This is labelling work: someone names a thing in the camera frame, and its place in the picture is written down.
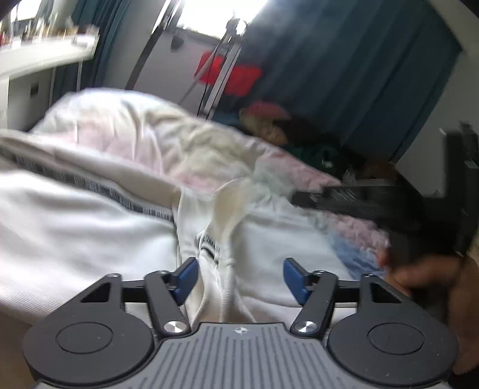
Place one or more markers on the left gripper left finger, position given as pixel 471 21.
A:
pixel 166 292

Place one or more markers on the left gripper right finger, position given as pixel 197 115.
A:
pixel 314 292

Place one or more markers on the white garment with black trim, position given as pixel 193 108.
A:
pixel 71 215

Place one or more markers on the pile of colourful clothes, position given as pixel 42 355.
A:
pixel 322 150

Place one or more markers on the person's right hand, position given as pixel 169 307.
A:
pixel 456 279

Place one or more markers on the teal curtain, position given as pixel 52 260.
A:
pixel 367 72

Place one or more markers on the pink pastel bed sheet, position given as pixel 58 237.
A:
pixel 214 159

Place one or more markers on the red bag on stand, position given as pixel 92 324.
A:
pixel 230 74

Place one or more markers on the cosmetic bottles on table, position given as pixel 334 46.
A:
pixel 15 31

